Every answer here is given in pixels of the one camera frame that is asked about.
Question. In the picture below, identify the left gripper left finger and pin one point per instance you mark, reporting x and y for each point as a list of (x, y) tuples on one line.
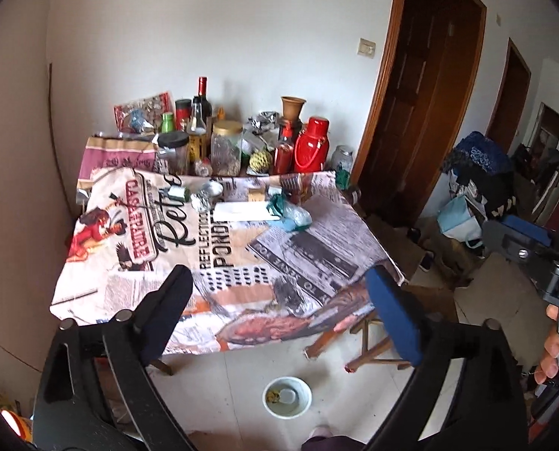
[(70, 408)]

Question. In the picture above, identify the red snack package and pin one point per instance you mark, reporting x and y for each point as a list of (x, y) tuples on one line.
[(142, 116)]

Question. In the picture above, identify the red plastic bottle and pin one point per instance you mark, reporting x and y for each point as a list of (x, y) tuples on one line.
[(284, 150)]

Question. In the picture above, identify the teal plastic bag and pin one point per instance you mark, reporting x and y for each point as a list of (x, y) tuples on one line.
[(288, 216)]

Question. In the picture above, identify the dark wine bottle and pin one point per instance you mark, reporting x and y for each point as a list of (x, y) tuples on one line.
[(201, 106)]

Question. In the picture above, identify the wooden stool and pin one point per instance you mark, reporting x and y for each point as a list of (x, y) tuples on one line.
[(370, 354)]

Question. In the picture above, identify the light blue bag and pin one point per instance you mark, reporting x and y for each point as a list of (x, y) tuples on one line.
[(462, 221)]

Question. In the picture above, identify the printed newspaper tablecloth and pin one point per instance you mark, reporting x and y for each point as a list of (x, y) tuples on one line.
[(253, 283)]

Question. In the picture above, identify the black lid plastic jar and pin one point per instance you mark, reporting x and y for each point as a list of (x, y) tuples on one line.
[(173, 150)]

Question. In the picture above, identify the person right hand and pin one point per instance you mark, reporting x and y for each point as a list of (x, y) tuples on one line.
[(548, 365)]

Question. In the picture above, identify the red thermos flask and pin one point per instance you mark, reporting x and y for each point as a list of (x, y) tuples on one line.
[(312, 146)]

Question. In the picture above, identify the wall light switch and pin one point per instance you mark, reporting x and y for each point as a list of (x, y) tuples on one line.
[(366, 48)]

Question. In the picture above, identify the clear plastic container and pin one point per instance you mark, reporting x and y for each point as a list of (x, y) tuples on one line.
[(211, 189)]

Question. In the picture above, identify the small glass jar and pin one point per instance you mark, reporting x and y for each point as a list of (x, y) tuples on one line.
[(342, 159)]

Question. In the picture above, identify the green custard apple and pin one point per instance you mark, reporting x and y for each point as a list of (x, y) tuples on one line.
[(260, 162)]

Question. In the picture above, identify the brown wooden door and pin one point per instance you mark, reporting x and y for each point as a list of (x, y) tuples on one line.
[(427, 73)]

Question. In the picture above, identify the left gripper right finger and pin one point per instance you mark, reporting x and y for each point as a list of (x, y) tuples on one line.
[(487, 411)]

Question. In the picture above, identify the gold lid glass jar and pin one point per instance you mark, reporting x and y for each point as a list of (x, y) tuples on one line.
[(226, 148)]

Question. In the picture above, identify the white long box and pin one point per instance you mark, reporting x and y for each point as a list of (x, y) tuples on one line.
[(243, 211)]

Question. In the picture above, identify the brown clay vase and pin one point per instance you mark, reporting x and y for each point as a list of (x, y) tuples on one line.
[(291, 110)]

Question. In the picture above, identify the white patterned trash bin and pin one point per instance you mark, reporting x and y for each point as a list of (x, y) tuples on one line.
[(287, 398)]

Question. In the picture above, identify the pile of dark clothes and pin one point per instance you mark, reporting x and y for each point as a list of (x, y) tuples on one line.
[(480, 170)]

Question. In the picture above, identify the right pink shoe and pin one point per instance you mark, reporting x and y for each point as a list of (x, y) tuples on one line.
[(321, 432)]

